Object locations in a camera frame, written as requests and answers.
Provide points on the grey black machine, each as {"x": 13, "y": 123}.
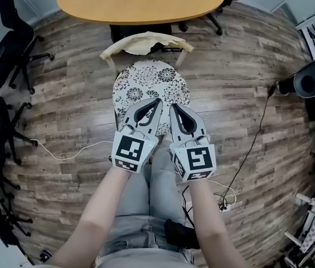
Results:
{"x": 310, "y": 80}

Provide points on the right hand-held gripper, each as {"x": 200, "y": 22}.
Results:
{"x": 199, "y": 160}

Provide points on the person's right forearm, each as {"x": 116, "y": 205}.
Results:
{"x": 213, "y": 219}

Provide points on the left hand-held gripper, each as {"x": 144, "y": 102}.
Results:
{"x": 130, "y": 149}

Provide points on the person's grey shirt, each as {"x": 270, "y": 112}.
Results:
{"x": 146, "y": 261}

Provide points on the floral round cushion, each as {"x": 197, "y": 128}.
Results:
{"x": 146, "y": 77}

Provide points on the person's grey jeans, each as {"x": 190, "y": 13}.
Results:
{"x": 135, "y": 205}

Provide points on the pale wooden rack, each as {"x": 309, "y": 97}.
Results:
{"x": 303, "y": 197}

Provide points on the black waist pouch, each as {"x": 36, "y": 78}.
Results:
{"x": 181, "y": 233}

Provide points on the person's left forearm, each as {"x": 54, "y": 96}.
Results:
{"x": 96, "y": 211}

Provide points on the pale wooden chair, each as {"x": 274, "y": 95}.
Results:
{"x": 181, "y": 58}

